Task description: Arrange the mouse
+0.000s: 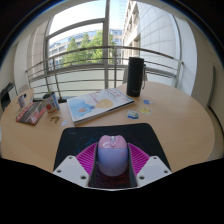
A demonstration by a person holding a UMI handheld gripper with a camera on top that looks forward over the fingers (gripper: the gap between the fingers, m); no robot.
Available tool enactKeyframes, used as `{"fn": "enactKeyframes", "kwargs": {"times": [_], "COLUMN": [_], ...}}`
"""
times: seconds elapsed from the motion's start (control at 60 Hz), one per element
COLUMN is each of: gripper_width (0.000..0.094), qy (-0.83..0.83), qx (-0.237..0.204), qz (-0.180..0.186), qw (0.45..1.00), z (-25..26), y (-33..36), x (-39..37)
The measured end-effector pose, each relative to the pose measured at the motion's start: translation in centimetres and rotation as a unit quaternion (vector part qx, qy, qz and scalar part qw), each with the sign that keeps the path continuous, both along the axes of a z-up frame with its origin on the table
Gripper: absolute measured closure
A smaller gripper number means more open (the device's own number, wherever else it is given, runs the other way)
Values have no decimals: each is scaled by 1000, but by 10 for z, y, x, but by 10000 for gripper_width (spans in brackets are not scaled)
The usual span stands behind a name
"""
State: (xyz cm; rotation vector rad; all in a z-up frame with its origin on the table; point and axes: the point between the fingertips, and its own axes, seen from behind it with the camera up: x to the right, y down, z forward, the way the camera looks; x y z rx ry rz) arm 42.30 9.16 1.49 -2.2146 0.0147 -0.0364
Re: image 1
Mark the black chair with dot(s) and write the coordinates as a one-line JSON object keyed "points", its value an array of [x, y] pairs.
{"points": [[6, 95]]}

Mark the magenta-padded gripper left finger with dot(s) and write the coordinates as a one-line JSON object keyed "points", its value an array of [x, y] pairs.
{"points": [[75, 168]]}

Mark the red book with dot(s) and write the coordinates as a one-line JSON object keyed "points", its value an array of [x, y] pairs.
{"points": [[31, 113]]}

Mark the small white blue box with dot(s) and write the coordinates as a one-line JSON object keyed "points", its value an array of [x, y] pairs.
{"points": [[22, 100]]}

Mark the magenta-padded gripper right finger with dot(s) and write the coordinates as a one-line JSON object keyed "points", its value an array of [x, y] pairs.
{"points": [[148, 168]]}

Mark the pink and lilac computer mouse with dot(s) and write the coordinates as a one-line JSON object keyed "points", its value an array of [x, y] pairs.
{"points": [[112, 156]]}

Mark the round yellow sticker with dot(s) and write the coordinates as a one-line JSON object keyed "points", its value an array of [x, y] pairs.
{"points": [[145, 110]]}

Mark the black tall tumbler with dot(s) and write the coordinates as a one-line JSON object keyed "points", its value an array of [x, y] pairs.
{"points": [[135, 77]]}

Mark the light blue white sticker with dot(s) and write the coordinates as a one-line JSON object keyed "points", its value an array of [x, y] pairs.
{"points": [[133, 114]]}

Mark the small white orange carton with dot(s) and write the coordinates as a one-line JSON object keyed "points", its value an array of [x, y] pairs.
{"points": [[52, 102]]}

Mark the small blue sticker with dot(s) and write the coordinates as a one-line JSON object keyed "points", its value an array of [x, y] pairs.
{"points": [[147, 101]]}

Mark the black mouse pad red print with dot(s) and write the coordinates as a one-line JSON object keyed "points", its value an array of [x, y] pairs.
{"points": [[140, 136]]}

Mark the metal balcony railing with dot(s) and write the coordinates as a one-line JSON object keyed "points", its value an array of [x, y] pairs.
{"points": [[83, 65]]}

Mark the light blue illustrated magazine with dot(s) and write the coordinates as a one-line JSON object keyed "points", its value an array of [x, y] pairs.
{"points": [[98, 106]]}

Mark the bunch of keys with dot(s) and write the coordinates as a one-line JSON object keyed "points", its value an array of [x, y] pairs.
{"points": [[55, 119]]}

